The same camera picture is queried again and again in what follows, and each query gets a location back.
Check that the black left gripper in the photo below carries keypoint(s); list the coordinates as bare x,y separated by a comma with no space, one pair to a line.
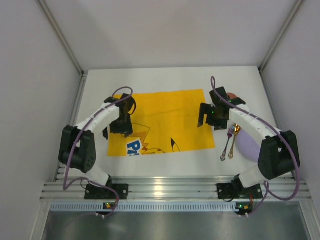
121,127

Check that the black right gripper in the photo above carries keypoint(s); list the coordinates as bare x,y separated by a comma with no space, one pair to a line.
206,113

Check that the yellow printed cloth placemat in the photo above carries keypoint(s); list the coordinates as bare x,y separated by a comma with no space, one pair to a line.
162,123

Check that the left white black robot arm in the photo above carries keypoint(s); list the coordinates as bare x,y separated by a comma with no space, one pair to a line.
78,148

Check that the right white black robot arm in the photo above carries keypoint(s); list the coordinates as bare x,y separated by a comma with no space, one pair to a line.
278,152

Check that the pink plastic cup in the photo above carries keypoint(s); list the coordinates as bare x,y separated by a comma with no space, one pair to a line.
231,95

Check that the gold metal spoon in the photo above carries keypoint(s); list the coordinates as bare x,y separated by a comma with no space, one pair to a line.
237,130

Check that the purple metal fork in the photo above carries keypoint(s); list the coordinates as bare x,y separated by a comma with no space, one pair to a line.
227,145

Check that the lilac plastic plate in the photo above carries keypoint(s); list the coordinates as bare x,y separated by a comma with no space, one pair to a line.
247,146

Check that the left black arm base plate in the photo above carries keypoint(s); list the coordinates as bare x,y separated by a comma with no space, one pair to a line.
98,193

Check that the aluminium mounting rail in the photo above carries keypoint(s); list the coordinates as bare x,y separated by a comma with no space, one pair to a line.
149,189

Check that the aluminium frame post left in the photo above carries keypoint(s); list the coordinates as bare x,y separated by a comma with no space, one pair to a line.
60,35

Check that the aluminium frame post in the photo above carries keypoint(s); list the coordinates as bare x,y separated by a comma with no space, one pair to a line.
298,4
60,35

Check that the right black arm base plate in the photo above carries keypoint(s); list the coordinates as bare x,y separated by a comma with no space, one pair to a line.
227,192

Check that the slotted grey cable duct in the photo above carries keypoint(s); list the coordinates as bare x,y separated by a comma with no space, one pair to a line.
149,206

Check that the aluminium frame post right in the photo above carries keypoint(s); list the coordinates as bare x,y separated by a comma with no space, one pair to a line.
298,4

